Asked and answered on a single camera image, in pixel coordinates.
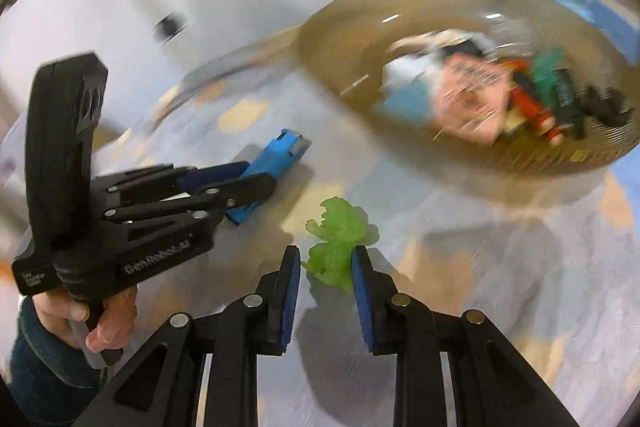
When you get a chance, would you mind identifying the person's left hand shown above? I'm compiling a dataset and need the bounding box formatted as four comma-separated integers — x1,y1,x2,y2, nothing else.
32,284,138,353

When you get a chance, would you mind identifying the blue lighter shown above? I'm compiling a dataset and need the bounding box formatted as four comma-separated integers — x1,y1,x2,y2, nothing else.
224,128,313,225

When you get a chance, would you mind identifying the black spiky toy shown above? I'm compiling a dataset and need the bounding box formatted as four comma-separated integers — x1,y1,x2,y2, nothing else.
582,84,631,128

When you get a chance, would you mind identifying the green translucent toy figure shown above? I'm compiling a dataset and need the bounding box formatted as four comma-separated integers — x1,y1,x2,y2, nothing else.
302,197,380,294

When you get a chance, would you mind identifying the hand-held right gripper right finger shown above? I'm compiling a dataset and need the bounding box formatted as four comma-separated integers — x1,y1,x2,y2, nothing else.
350,245,581,427

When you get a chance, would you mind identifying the amber glass bowl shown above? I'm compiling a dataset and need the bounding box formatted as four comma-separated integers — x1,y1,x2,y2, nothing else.
297,0,638,180

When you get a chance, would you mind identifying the black pole clamp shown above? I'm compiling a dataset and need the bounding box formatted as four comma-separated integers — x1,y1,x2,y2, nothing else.
152,11,188,42

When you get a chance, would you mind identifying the black-haired red doll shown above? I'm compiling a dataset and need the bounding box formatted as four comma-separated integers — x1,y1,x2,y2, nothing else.
500,57,566,148

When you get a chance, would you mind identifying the peach round coaster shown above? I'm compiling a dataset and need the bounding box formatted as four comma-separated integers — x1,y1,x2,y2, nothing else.
390,34,436,52

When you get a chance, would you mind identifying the teal translucent toy figure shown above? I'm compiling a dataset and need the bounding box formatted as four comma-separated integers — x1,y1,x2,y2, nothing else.
530,48,568,108

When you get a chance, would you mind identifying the person's left forearm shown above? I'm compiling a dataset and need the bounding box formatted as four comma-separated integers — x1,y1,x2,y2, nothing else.
10,297,106,425

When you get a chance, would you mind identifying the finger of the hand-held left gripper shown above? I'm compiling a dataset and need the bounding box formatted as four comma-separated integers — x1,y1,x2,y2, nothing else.
105,173,277,228
92,161,251,206

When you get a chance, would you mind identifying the patterned blue tablecloth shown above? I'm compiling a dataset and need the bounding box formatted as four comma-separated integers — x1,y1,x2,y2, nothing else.
0,27,640,427

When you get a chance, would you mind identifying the pink card box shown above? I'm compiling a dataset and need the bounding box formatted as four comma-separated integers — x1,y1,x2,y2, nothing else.
430,54,516,145

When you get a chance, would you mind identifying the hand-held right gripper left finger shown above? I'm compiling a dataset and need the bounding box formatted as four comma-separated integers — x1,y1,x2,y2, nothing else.
75,245,302,427

